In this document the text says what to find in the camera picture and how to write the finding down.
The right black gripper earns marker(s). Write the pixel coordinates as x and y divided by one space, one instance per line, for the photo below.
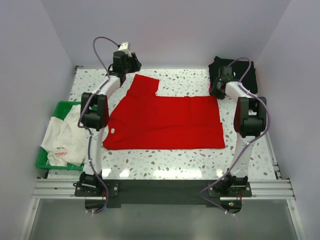
213 92

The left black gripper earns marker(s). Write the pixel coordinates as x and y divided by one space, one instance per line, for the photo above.
136 65

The red t shirt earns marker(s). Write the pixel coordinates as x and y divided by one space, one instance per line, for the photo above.
144 121

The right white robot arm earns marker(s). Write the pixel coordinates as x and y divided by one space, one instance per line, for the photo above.
249 123

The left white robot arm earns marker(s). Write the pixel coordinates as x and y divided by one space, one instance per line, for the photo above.
94 117

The black folded t shirt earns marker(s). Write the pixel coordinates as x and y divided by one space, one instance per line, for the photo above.
239 67

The green plastic basket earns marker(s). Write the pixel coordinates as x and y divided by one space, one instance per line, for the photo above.
61 111

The white t shirt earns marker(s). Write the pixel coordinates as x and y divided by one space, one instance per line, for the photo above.
64 141

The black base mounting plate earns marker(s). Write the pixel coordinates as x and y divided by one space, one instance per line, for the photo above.
227 194

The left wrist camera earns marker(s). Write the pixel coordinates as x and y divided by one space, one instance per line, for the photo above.
125 47

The aluminium frame rail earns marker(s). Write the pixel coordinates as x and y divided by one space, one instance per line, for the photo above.
280 189

